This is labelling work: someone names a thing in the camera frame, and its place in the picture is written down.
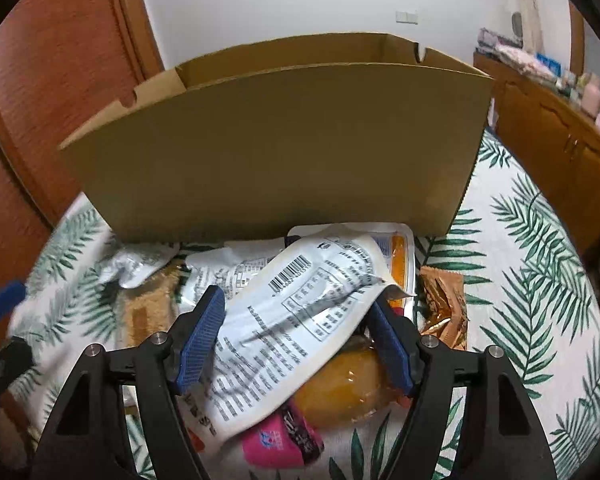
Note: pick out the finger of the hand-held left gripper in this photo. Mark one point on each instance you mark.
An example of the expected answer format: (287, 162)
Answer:
(7, 362)
(0, 302)

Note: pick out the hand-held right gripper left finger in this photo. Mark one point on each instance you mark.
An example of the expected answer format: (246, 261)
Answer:
(202, 340)

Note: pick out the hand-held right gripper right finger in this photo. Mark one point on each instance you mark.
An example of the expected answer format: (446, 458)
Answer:
(392, 350)

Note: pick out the white barcode snack packet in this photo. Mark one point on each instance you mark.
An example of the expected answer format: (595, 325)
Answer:
(290, 310)

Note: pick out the brown cardboard box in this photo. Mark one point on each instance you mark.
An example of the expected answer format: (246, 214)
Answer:
(280, 150)

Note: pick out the clear packet of orange food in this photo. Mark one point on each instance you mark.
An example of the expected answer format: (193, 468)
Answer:
(345, 385)

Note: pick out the brown textured snack packet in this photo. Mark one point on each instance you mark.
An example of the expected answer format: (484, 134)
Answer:
(145, 310)

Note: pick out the white printed snack packet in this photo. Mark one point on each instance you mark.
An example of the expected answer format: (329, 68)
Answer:
(215, 275)

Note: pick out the golden brown snack packet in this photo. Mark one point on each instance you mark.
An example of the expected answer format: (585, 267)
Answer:
(440, 300)

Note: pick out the white orange snack packet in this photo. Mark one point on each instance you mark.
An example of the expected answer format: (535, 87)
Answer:
(400, 260)

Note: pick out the silver snack packet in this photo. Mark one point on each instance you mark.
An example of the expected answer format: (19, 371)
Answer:
(135, 262)

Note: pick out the pink black snack packet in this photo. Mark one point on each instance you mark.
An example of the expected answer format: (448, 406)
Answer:
(270, 445)

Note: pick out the leaf-print bedsheet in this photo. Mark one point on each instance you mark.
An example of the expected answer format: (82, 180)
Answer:
(520, 260)

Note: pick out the wooden louvered wardrobe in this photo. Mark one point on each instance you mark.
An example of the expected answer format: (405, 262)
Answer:
(45, 70)

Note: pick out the wooden cabinet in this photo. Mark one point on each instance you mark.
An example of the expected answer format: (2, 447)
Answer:
(555, 125)

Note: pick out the wooden door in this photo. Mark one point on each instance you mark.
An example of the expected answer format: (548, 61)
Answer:
(140, 20)

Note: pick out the floral folded cloth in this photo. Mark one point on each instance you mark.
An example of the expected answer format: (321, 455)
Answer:
(522, 62)

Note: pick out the small green containers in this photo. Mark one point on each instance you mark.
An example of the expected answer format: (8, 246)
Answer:
(570, 85)

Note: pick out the pink bottle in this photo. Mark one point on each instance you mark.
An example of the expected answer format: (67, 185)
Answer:
(591, 95)

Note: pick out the blue box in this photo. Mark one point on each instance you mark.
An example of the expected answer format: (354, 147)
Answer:
(549, 63)

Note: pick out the purple grey pack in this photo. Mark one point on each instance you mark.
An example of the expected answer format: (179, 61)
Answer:
(497, 40)

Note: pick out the grey round object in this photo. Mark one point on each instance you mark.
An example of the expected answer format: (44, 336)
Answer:
(517, 22)

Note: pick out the pale curtain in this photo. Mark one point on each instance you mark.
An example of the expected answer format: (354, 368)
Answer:
(526, 0)

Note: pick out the white wall switch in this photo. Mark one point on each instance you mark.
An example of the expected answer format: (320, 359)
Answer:
(408, 16)

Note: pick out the wooden door frame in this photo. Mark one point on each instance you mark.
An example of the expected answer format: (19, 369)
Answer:
(577, 35)

